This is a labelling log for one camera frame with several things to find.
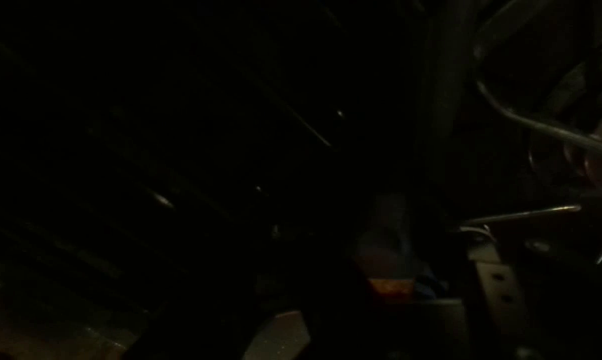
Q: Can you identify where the small orange object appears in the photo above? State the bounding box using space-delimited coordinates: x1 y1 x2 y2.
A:
368 277 416 302

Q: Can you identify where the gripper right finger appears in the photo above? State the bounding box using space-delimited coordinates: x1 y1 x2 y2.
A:
463 240 602 360

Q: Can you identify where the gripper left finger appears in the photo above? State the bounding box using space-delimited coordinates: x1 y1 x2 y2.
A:
241 309 332 360

